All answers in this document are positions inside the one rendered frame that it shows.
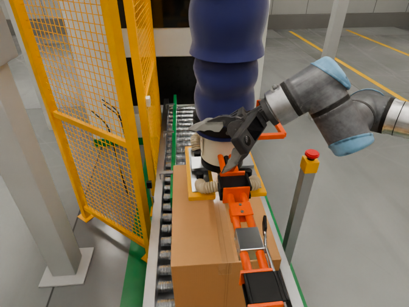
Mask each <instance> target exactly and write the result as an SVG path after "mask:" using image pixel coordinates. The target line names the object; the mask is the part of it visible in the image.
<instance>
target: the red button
mask: <svg viewBox="0 0 409 307"><path fill-rule="evenodd" d="M319 155H320V154H319V152H318V151H317V150H314V149H308V150H306V151H305V156H306V157H307V159H308V160H310V161H314V160H315V159H316V158H318V157H319Z"/></svg>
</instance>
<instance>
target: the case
mask: <svg viewBox="0 0 409 307"><path fill-rule="evenodd" d="M215 195H216V197H215V199H213V200H194V201H189V199H188V190H187V172H186V165H175V166H173V196H172V243H171V272H172V283H173V294H174V300H175V307H246V303H245V297H244V294H243V289H242V286H239V277H240V271H241V270H243V267H242V262H241V261H239V259H238V256H237V250H236V245H235V242H234V234H235V232H234V227H233V224H232V223H231V218H230V215H229V205H228V203H223V200H220V198H219V194H218V192H216V193H215ZM249 202H250V204H251V207H252V210H253V213H254V215H253V217H254V221H255V224H256V226H257V227H258V229H259V233H260V236H261V238H262V242H263V244H264V236H263V231H262V221H263V217H264V215H266V212H265V209H264V206H263V203H262V201H261V198H260V197H251V198H250V199H249ZM267 248H268V250H269V252H270V256H271V259H272V262H273V265H274V268H275V271H277V270H279V267H280V264H281V256H280V254H279V250H278V247H277V245H276V241H275V239H274V236H273V232H272V230H271V227H270V224H269V221H268V218H267Z"/></svg>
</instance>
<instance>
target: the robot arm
mask: <svg viewBox="0 0 409 307"><path fill-rule="evenodd" d="M350 87H351V83H350V81H349V79H348V78H347V77H346V74H345V73H344V72H343V70H342V69H341V68H340V67H339V65H338V64H337V63H336V62H335V61H334V60H333V59H332V58H330V57H327V56H326V57H322V58H320V59H319V60H317V61H315V62H313V63H311V64H310V65H309V66H307V67H305V68H304V69H302V70H300V71H299V72H297V73H296V74H294V75H293V76H291V77H289V78H288V79H287V80H285V81H284V82H282V83H280V84H279V85H277V86H276V85H273V86H272V89H270V90H269V91H267V92H266V93H265V94H264V96H265V98H263V99H262V100H260V105H259V106H257V107H256V108H254V109H252V110H251V111H250V110H249V111H246V110H245V109H244V107H241V108H239V109H238V110H236V111H235V112H233V113H231V114H230V115H220V116H217V117H215V118H206V119H204V120H203V121H200V122H198V123H196V124H194V125H192V126H191V127H189V130H190V131H193V132H197V131H199V130H201V131H206V130H212V131H213V132H219V131H221V129H222V128H223V127H224V126H226V127H227V132H226V135H229V136H230V137H231V142H232V144H233V145H234V147H235V148H233V149H232V151H231V158H230V159H229V160H228V162H227V164H226V165H225V166H224V167H223V170H222V172H221V173H222V174H224V173H226V172H228V171H230V170H231V169H232V168H234V167H235V166H236V165H237V164H239V163H240V162H241V161H242V160H243V159H245V158H246V157H247V156H248V154H249V152H250V150H251V149H252V148H253V146H254V144H255V143H256V141H257V140H258V138H259V137H260V135H261V134H262V132H263V131H264V129H265V128H266V126H267V122H268V121H270V122H271V123H272V124H273V125H274V126H275V125H277V124H279V123H281V124H282V125H286V124H288V123H289V122H291V121H293V120H294V119H296V118H298V117H300V116H301V115H303V114H305V113H307V112H309V114H310V115H311V117H312V119H313V120H314V122H315V124H316V126H317V127H318V129H319V131H320V132H321V134H322V136H323V137H324V139H325V141H326V142H327V144H328V148H330V149H331V151H332V152H333V154H334V155H336V156H338V157H342V156H346V155H349V154H353V153H355V152H358V151H360V150H362V149H364V148H366V147H368V146H369V145H371V144H372V143H373V142H374V137H373V136H374V134H373V133H371V131H372V132H376V133H381V134H387V135H392V136H396V137H399V138H403V139H407V140H409V102H407V101H402V100H399V99H397V98H393V97H388V96H385V95H384V94H383V93H381V92H380V91H378V90H375V89H372V88H365V89H362V90H359V91H356V92H354V93H353V94H351V95H350V96H349V94H348V92H347V90H349V89H350Z"/></svg>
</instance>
